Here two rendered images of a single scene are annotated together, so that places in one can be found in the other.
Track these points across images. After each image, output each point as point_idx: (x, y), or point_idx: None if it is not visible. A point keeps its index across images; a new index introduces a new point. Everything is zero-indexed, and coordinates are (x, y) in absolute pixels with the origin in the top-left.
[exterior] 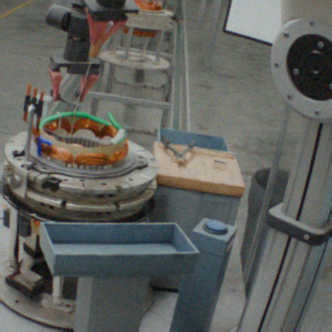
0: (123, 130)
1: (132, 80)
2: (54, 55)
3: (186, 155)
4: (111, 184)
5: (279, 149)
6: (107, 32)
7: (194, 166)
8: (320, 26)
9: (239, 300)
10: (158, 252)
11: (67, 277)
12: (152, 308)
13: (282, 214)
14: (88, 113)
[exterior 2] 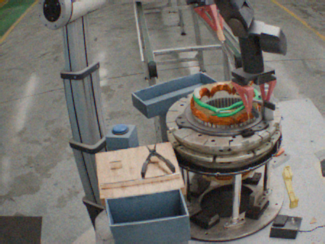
0: (196, 94)
1: None
2: (270, 68)
3: (149, 176)
4: (191, 96)
5: None
6: (209, 19)
7: (138, 163)
8: None
9: (100, 231)
10: (152, 86)
11: (230, 210)
12: None
13: (93, 61)
14: (233, 104)
